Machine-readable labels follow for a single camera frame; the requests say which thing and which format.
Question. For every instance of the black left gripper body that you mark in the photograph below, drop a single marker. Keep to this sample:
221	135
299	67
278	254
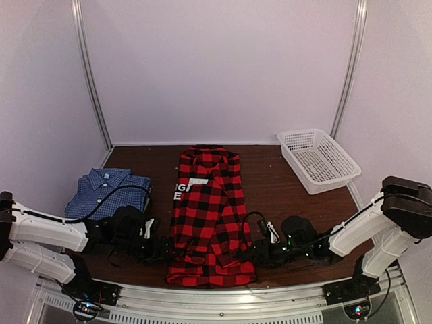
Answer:
142	252

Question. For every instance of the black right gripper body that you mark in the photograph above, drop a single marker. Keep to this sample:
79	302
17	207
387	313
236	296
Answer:
276	257

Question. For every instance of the red black plaid shirt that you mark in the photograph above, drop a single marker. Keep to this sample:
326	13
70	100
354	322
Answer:
208	229

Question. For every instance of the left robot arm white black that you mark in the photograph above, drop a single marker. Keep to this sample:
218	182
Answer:
51	246

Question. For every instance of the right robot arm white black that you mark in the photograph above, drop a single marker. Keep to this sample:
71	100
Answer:
399	215

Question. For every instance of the blue checked folded shirt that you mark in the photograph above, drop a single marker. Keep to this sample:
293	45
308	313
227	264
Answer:
103	191

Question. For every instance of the left circuit board with LEDs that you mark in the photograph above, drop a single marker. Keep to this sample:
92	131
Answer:
85	311

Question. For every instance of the circuit board with leds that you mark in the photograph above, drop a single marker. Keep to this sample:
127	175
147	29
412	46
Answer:
357	311
85	311

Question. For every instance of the white plastic basket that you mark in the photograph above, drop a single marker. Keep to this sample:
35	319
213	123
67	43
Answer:
317	160

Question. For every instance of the right circuit board with LEDs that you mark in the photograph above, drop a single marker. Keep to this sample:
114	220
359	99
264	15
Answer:
357	311

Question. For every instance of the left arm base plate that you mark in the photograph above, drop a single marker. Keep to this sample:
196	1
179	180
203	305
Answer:
96	292

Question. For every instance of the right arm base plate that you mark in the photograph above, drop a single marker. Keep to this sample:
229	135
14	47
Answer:
350	289

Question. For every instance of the front aluminium frame rail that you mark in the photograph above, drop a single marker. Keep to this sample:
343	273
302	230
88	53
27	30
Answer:
296	304

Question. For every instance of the left aluminium corner post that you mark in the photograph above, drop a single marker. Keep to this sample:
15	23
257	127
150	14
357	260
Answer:
88	72

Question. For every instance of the aluminium corner post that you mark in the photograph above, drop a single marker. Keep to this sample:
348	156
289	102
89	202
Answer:
88	72
358	35

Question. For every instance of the right aluminium corner post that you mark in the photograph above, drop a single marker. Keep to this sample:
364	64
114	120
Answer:
358	35

